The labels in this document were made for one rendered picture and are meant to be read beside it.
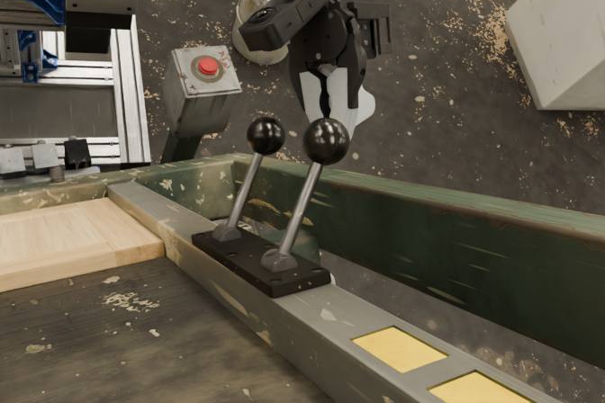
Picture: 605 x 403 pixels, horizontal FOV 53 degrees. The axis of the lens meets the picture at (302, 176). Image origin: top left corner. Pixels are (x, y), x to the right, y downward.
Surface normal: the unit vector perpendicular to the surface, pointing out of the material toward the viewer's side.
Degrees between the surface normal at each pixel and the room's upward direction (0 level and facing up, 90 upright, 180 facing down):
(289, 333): 90
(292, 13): 39
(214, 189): 32
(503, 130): 0
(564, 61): 90
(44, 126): 0
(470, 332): 0
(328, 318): 58
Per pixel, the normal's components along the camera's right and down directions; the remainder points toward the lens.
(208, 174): 0.45, 0.10
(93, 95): 0.33, -0.44
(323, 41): -0.66, 0.18
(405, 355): -0.10, -0.98
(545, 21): -0.92, 0.04
